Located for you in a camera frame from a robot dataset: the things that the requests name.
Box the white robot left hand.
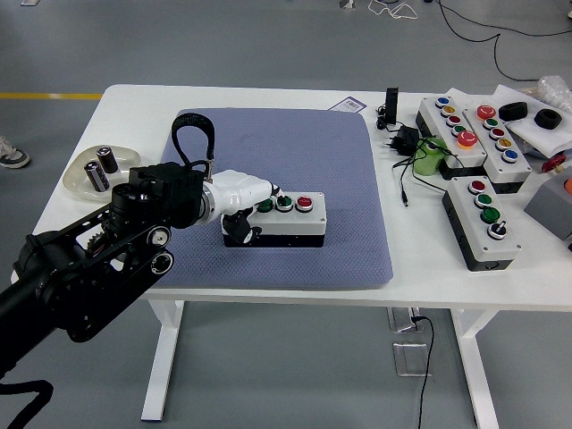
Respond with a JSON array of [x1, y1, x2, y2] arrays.
[[209, 169, 284, 247]]

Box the grey four-button control box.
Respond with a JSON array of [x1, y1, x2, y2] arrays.
[[222, 190, 328, 249]]

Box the grey four-button box with selector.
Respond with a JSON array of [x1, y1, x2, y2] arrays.
[[442, 176, 523, 273]]

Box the grey box with orange button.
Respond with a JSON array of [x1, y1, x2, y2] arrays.
[[523, 165, 572, 243]]

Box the loose red mushroom button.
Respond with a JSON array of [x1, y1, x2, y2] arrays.
[[541, 154, 569, 175]]

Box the blue-grey textured mat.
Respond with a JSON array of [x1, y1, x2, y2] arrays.
[[147, 106, 395, 291]]

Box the black cylindrical capacitor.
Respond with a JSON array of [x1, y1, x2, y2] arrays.
[[83, 161, 112, 194], [97, 145, 121, 175]]

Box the purple-bordered label card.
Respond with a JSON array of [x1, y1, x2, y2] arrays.
[[331, 96, 367, 114]]

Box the translucent shallow dish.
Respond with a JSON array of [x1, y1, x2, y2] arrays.
[[62, 144, 142, 203]]

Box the black upright small device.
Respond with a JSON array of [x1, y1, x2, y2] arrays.
[[384, 87, 400, 126]]

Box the black power adapter plug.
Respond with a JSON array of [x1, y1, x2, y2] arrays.
[[382, 125, 422, 157]]

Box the white table leg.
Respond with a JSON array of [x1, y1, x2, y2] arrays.
[[448, 308, 500, 429], [140, 299, 187, 424]]

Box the green plastic holder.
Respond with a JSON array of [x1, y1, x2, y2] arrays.
[[411, 137, 453, 176]]

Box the metal floor socket plate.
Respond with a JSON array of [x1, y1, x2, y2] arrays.
[[387, 307, 422, 334], [392, 341, 433, 378]]

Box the person's shoe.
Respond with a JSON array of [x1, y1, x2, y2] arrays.
[[0, 135, 32, 170]]

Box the clear crumpled plastic bag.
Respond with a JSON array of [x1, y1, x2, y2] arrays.
[[520, 74, 572, 115]]

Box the thin black adapter cable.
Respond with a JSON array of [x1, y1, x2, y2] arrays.
[[392, 138, 453, 209]]

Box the white floor cable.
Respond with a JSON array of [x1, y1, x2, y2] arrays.
[[368, 0, 419, 21]]

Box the black cable under table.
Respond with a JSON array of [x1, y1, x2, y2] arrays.
[[410, 315, 437, 429]]

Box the black floor cable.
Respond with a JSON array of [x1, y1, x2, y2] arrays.
[[435, 0, 572, 44], [492, 33, 544, 83]]

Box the black foam ring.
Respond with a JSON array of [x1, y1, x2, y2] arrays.
[[534, 108, 562, 131], [498, 101, 530, 122]]

